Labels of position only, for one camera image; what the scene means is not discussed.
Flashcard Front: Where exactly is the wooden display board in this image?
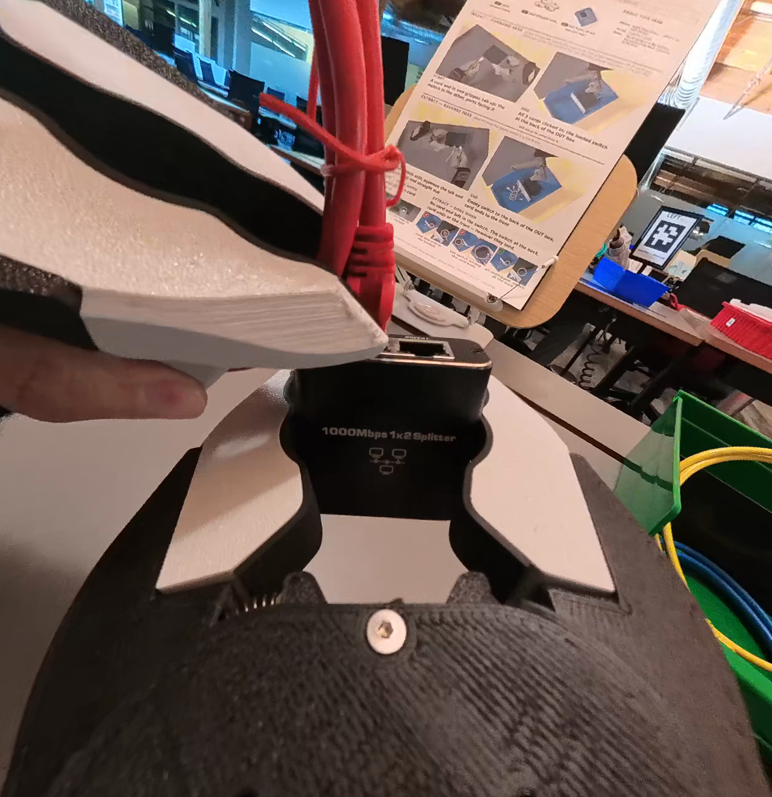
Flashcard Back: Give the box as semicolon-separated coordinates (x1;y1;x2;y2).
385;84;639;330

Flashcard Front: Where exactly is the blue plastic bin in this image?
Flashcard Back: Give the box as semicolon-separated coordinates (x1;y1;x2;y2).
593;257;671;307

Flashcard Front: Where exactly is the red ethernet cable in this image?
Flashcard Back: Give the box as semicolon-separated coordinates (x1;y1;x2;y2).
258;0;407;334

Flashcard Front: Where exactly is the blue ethernet cable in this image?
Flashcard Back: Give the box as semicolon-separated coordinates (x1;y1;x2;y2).
663;538;772;672

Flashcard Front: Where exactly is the person's left hand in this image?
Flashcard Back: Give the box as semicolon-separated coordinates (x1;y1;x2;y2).
0;324;208;424

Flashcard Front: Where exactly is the white board stand base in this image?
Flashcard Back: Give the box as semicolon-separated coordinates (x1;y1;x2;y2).
389;291;494;342

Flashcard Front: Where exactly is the black ethernet splitter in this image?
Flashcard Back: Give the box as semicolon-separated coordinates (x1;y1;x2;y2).
285;333;494;519

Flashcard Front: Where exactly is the black screen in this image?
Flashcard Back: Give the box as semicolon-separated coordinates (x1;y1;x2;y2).
379;36;412;108

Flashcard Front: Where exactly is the long wood-edged work table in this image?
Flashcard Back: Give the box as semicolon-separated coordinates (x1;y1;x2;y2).
576;280;772;381

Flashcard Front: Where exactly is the printed instruction sheet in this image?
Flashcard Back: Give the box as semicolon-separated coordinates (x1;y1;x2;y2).
383;0;745;310

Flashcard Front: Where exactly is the black framed tag sign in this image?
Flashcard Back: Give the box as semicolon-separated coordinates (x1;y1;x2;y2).
630;207;706;270

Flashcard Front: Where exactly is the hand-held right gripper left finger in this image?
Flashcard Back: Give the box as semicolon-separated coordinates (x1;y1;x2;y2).
154;372;322;595

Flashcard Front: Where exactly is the black pole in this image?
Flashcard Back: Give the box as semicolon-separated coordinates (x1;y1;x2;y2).
623;103;679;181

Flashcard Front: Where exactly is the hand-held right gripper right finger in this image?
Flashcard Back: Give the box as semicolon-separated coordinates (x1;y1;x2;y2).
450;375;617;606

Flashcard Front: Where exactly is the green plastic bin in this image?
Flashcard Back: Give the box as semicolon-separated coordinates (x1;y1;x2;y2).
613;391;772;776

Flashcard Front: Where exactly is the red plastic bin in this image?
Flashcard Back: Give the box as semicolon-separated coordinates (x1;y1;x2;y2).
710;301;772;367

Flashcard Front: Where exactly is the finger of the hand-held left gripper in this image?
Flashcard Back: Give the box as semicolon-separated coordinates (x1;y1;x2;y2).
0;83;390;385
0;0;336;274

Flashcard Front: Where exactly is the yellow ethernet cable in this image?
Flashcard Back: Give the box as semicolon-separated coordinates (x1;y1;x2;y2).
657;447;772;681

